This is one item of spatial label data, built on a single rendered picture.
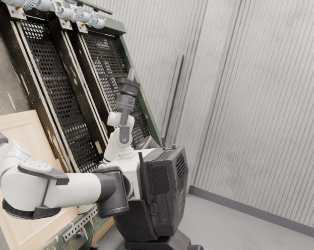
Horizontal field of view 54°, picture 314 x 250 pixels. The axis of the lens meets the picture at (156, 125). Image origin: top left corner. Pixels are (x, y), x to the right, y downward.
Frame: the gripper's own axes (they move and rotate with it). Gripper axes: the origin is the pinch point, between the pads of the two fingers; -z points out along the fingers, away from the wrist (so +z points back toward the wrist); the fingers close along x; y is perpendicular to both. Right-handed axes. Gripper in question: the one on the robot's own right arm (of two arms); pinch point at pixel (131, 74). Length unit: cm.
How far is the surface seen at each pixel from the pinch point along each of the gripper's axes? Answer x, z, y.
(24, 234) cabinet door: 36, 76, -2
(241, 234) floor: -230, 113, 56
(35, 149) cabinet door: 30, 44, 19
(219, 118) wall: -225, -12, 112
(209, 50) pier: -184, -85, 114
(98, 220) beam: -8, 77, 13
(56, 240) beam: 21, 79, -2
